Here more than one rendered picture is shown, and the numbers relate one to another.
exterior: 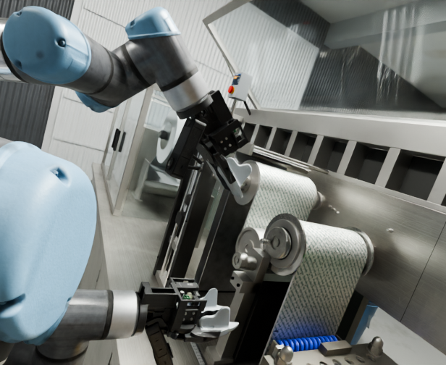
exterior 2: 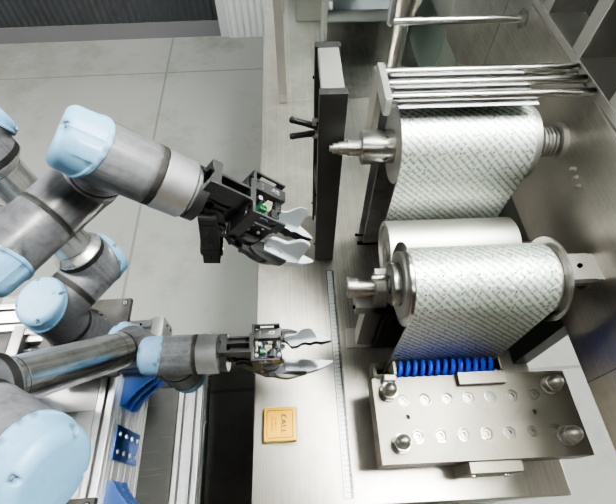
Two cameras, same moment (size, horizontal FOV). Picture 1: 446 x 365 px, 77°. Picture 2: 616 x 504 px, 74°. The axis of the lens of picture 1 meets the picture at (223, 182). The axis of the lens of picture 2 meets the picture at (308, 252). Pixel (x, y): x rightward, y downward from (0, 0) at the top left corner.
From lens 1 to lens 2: 56 cm
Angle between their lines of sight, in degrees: 53
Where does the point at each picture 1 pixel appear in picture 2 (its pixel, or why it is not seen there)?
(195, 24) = not seen: outside the picture
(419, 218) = not seen: outside the picture
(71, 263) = (66, 474)
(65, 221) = (36, 486)
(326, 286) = (469, 330)
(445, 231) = not seen: outside the picture
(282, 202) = (452, 181)
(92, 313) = (179, 365)
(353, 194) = (614, 168)
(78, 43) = (4, 269)
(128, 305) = (207, 358)
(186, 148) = (205, 243)
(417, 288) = not seen: outside the picture
